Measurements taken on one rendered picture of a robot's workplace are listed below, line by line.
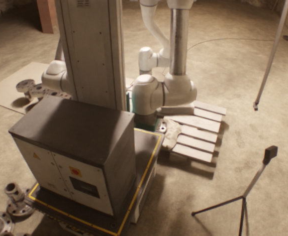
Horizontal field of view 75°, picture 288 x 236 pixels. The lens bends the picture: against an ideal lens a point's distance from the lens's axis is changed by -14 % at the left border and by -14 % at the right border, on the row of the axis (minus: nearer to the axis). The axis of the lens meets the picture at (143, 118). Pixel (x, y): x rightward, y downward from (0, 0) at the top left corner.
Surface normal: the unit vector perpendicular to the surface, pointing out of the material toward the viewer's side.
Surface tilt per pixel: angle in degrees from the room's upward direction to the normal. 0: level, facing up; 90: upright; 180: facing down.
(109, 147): 0
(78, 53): 90
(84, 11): 90
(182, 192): 0
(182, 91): 77
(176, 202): 0
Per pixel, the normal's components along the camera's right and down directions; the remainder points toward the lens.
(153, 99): 0.15, 0.54
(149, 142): 0.00, -0.77
